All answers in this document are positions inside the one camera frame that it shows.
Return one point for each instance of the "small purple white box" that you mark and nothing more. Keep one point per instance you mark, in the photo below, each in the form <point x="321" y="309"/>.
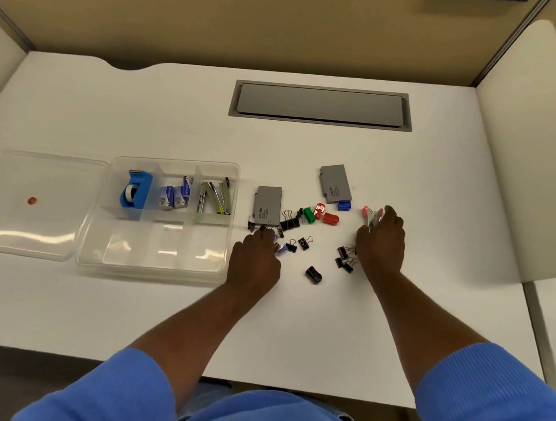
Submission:
<point x="280" y="250"/>

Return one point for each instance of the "gray flat box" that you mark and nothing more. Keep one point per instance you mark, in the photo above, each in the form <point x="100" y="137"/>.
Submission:
<point x="268" y="206"/>
<point x="335" y="184"/>

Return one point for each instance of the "clear plastic organizer box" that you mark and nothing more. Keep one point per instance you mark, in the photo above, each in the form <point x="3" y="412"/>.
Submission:
<point x="156" y="250"/>

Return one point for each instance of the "small pink stapler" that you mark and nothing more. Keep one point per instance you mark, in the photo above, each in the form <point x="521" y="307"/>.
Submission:
<point x="370" y="217"/>

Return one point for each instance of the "silver metal stapler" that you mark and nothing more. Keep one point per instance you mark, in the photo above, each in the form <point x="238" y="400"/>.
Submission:
<point x="202" y="198"/>
<point x="226" y="194"/>
<point x="216" y="198"/>

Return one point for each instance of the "gray partition frame post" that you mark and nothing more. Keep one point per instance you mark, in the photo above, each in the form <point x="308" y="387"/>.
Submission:
<point x="9" y="23"/>
<point x="510" y="41"/>

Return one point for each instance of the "person's right hand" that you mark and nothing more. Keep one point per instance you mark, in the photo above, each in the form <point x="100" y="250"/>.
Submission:
<point x="382" y="247"/>

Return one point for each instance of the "scattered black binder clips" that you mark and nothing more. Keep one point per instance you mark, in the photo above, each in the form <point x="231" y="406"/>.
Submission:
<point x="290" y="224"/>

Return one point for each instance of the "person's left forearm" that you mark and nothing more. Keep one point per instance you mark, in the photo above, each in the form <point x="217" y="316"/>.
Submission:
<point x="197" y="337"/>

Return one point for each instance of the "clear red small stapler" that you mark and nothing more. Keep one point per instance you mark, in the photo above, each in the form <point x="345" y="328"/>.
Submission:
<point x="319" y="210"/>

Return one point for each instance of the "clear plastic lid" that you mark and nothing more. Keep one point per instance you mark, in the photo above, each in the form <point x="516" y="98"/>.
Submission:
<point x="21" y="227"/>

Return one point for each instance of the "blue white staple box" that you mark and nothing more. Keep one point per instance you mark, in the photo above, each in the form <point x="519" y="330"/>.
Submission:
<point x="181" y="196"/>
<point x="165" y="197"/>
<point x="188" y="183"/>

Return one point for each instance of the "person's right forearm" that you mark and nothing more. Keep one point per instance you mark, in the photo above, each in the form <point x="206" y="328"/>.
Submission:
<point x="424" y="325"/>

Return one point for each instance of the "person's left hand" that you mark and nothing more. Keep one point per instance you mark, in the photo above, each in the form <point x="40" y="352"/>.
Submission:
<point x="253" y="264"/>

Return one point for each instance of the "blue jeans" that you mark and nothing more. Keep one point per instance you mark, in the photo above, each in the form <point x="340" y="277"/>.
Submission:
<point x="201" y="395"/>

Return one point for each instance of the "blue tape dispenser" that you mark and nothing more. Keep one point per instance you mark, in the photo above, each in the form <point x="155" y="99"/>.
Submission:
<point x="138" y="189"/>

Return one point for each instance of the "blue sweater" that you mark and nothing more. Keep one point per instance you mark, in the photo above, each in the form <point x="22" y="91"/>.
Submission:
<point x="494" y="410"/>

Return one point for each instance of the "person's right fingers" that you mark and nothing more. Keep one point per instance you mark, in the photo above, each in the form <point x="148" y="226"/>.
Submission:
<point x="389" y="216"/>

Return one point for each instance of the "person's left fingers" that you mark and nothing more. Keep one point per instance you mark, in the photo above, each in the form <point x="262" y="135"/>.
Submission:
<point x="265" y="236"/>

